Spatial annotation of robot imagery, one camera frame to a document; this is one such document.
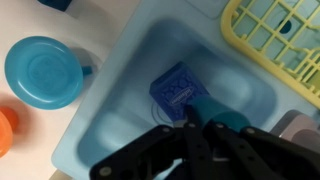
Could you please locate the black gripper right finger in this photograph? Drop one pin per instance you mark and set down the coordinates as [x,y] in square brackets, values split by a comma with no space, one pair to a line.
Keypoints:
[245,161]

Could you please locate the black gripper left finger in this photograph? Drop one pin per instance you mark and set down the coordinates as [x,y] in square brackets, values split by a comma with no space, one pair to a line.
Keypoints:
[199,154]

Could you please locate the small blue cup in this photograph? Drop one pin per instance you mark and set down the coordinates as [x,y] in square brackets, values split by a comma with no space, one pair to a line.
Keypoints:
[208,109]

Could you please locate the light blue toy sink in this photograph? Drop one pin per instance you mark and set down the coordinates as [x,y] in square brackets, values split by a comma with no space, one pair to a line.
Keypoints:
[118,107]

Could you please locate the grey toy faucet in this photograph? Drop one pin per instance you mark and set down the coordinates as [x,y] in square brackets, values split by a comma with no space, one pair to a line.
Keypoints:
[300,129]

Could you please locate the royal blue cube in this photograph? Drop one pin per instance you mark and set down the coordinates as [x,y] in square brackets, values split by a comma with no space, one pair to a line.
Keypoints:
[174,89]

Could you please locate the yellow-green dish rack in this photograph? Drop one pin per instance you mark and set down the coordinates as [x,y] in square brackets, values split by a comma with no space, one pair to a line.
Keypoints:
[282,36]

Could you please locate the blue plate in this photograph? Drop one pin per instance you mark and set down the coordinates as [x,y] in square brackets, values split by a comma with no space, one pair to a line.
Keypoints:
[44,73]

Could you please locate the orange plate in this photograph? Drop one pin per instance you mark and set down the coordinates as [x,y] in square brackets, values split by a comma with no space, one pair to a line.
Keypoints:
[8,123]

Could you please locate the dark blue cube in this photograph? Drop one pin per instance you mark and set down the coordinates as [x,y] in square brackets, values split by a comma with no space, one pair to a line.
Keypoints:
[60,5]

